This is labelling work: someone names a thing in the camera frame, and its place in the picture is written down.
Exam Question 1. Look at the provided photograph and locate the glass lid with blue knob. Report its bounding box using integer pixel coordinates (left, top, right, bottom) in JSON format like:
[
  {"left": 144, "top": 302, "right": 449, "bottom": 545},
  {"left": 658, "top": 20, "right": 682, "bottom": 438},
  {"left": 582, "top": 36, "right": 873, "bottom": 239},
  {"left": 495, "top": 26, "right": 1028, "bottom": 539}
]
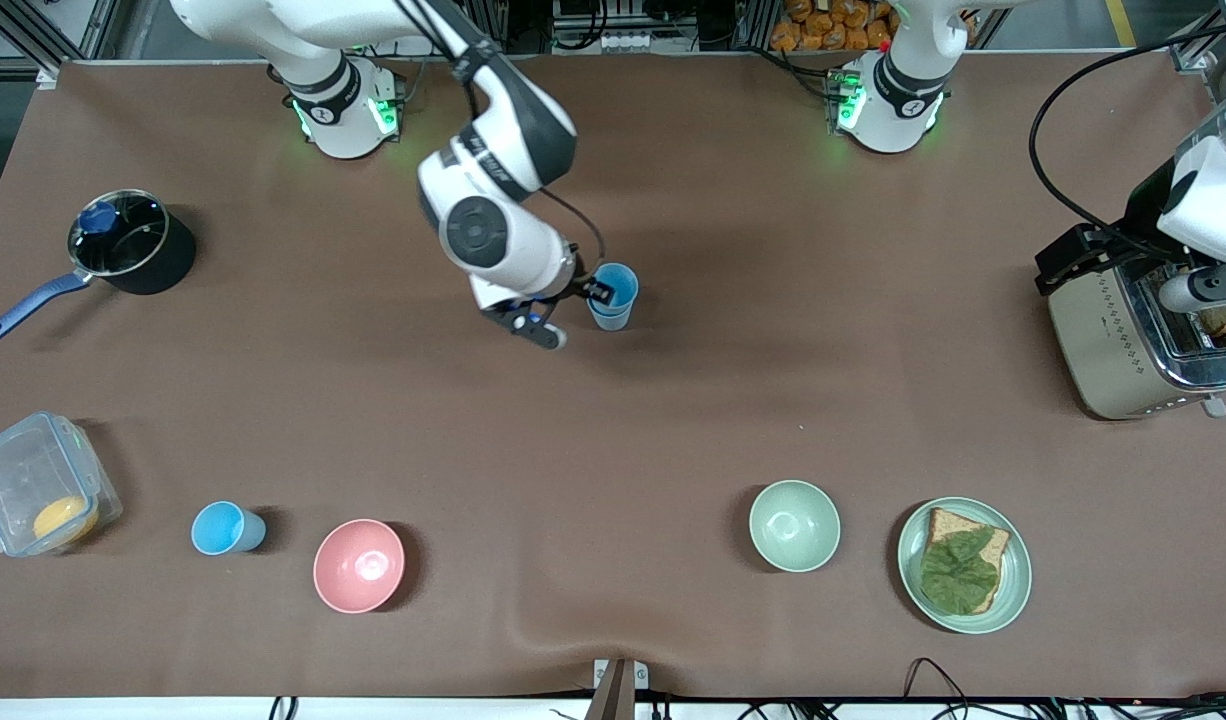
[{"left": 68, "top": 190, "right": 169, "bottom": 278}]

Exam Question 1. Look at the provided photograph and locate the dark pot with blue handle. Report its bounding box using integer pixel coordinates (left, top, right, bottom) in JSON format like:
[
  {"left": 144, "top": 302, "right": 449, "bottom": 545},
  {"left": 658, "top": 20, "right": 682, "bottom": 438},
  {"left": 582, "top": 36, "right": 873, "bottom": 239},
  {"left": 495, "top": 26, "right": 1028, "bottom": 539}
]
[{"left": 0, "top": 190, "right": 198, "bottom": 344}]

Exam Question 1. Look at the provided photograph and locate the green lettuce leaf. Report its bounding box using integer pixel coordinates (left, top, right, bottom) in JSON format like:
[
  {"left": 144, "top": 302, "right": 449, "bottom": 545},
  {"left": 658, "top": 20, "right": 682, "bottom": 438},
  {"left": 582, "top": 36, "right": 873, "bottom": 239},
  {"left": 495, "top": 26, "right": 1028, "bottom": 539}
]
[{"left": 919, "top": 527, "right": 1002, "bottom": 613}]

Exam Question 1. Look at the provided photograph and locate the black looping cable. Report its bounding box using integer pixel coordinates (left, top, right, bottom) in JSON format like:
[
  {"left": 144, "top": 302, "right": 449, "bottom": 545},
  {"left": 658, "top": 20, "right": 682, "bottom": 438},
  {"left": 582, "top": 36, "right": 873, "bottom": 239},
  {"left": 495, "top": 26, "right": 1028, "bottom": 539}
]
[{"left": 1029, "top": 28, "right": 1226, "bottom": 251}]

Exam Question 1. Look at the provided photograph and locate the brown table cloth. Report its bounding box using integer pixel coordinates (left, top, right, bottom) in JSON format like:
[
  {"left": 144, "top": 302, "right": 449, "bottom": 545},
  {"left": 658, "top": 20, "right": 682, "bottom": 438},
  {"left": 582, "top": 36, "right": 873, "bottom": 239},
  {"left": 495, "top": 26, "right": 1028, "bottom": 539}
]
[{"left": 0, "top": 50, "right": 1226, "bottom": 701}]

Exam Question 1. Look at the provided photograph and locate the bag of orange buns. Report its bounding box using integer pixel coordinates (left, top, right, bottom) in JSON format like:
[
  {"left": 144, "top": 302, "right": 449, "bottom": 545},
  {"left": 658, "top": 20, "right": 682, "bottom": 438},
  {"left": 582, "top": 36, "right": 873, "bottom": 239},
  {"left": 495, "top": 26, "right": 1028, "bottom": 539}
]
[{"left": 770, "top": 0, "right": 899, "bottom": 53}]

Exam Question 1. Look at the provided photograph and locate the clear plastic storage container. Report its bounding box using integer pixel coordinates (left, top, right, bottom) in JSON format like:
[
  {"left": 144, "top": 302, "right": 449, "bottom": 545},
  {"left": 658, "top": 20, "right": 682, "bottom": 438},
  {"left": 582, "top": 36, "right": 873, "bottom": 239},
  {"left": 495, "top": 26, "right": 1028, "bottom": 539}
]
[{"left": 0, "top": 412, "right": 124, "bottom": 558}]

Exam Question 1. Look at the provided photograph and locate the pale green bowl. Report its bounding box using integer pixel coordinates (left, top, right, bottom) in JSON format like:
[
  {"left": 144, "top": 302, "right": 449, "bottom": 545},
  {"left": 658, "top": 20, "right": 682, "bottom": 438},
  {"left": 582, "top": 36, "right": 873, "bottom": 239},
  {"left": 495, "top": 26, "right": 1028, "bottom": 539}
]
[{"left": 749, "top": 480, "right": 842, "bottom": 573}]

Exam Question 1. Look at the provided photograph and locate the metal camera mount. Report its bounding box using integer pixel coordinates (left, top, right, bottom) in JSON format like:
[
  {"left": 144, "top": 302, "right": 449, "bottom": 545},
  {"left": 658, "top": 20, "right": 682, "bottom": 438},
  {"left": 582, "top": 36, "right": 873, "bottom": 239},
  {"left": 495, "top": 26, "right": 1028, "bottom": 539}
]
[{"left": 593, "top": 658, "right": 650, "bottom": 720}]

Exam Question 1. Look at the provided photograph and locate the thin black cable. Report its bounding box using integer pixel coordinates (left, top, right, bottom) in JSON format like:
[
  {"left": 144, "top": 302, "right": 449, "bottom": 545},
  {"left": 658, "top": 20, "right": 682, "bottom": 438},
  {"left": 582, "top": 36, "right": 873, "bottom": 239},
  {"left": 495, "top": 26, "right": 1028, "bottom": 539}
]
[{"left": 903, "top": 657, "right": 979, "bottom": 701}]

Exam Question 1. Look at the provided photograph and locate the pale green plate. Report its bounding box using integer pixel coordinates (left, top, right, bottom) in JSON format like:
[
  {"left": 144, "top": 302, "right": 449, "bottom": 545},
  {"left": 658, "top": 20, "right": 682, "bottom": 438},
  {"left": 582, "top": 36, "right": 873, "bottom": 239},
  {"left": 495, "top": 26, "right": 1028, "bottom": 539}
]
[{"left": 897, "top": 497, "right": 1033, "bottom": 635}]

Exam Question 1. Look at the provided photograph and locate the silver toaster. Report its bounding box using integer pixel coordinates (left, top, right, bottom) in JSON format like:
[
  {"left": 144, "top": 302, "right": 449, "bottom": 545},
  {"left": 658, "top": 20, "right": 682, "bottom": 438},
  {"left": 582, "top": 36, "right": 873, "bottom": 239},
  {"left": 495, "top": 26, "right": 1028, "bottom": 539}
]
[{"left": 1045, "top": 245, "right": 1226, "bottom": 421}]

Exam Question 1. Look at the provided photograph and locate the brown bread slice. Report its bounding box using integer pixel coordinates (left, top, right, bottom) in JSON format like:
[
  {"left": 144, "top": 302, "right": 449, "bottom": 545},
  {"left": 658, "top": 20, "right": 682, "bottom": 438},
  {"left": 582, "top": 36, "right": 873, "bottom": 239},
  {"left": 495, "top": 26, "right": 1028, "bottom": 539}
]
[{"left": 923, "top": 507, "right": 1012, "bottom": 614}]

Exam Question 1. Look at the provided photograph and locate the yellow sponge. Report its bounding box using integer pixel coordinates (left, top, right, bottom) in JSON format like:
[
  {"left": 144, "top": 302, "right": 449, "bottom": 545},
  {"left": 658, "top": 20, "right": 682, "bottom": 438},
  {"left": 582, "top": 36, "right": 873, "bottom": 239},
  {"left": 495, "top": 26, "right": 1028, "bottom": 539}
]
[{"left": 33, "top": 497, "right": 99, "bottom": 544}]

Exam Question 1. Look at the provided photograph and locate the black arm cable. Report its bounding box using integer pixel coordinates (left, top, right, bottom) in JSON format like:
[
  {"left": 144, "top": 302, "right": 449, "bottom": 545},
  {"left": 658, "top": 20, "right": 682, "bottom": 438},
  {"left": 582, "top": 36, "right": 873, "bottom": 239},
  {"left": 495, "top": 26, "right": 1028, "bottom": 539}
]
[{"left": 398, "top": 0, "right": 608, "bottom": 266}]

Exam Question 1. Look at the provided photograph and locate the white power strip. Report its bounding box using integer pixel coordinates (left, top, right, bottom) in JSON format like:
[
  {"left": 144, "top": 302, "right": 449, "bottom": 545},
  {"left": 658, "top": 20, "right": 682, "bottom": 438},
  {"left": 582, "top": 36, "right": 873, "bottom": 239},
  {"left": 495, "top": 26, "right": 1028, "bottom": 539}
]
[{"left": 571, "top": 28, "right": 656, "bottom": 53}]

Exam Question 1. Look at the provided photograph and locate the pink bowl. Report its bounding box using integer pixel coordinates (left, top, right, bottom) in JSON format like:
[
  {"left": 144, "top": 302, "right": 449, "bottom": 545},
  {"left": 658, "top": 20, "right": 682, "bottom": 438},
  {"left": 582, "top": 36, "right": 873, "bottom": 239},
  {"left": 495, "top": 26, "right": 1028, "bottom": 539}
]
[{"left": 313, "top": 518, "right": 406, "bottom": 614}]

